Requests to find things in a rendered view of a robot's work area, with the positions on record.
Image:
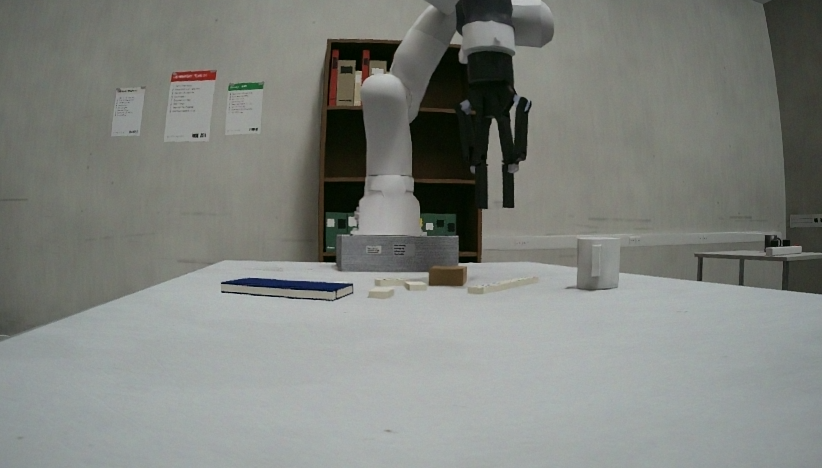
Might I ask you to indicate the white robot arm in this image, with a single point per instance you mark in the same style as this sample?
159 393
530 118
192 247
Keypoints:
389 207

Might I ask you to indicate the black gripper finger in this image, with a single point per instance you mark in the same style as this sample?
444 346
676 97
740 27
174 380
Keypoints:
511 161
475 153

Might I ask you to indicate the brown rectangular box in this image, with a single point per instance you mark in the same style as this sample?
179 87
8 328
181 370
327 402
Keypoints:
452 276

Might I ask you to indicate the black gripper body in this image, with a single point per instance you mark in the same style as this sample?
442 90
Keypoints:
491 72

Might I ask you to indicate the grey mug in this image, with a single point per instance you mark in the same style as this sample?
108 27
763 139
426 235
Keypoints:
588 263

